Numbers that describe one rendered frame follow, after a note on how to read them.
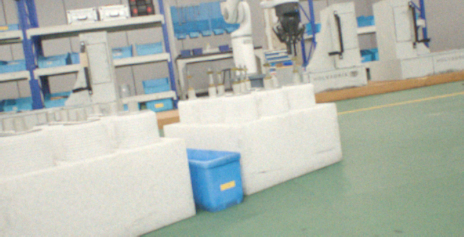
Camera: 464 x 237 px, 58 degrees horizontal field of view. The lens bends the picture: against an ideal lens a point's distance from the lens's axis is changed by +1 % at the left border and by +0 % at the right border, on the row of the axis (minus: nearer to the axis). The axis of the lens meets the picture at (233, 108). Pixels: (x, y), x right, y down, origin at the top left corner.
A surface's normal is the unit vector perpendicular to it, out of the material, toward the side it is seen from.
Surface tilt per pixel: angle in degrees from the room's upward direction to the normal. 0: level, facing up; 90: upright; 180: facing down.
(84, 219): 90
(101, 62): 90
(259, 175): 90
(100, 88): 90
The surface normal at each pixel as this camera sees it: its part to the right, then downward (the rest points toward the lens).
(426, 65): 0.18, 0.04
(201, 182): -0.76, 0.19
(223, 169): 0.63, 0.00
